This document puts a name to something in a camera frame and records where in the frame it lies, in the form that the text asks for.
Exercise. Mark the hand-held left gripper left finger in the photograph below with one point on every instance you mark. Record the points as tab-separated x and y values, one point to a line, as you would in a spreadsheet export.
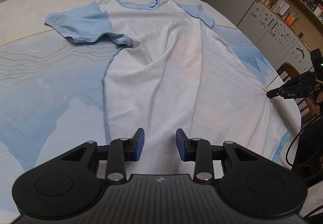
139	144

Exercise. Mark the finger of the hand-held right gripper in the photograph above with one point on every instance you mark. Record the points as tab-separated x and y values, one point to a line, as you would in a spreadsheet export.
292	94
290	82

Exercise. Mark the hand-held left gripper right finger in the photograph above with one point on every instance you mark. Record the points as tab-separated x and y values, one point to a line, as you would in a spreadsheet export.
181	144

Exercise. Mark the light blue t-shirt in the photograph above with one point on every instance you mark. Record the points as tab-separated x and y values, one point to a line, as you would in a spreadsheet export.
164	67

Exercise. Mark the person's right hand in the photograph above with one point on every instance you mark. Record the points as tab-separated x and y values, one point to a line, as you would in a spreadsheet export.
317	106

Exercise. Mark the wooden chair with curved back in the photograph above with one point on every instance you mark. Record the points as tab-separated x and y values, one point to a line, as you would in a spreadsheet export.
290	72

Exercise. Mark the white cabinet with stickers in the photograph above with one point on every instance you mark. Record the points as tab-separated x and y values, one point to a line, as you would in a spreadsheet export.
272	27

